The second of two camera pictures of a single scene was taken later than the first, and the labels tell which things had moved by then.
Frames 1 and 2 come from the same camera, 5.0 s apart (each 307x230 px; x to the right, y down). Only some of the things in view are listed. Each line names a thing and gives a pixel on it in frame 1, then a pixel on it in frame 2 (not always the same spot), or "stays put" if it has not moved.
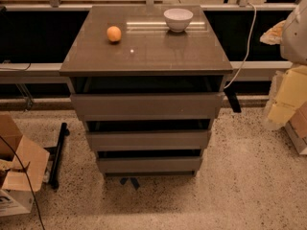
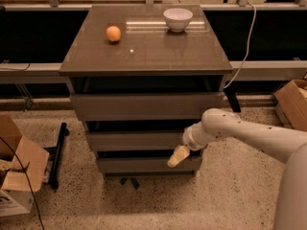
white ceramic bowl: [177, 19] stays put
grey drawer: [150, 140] stays put
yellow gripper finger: [273, 35] -> [195, 137]
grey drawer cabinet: [148, 94] stays put
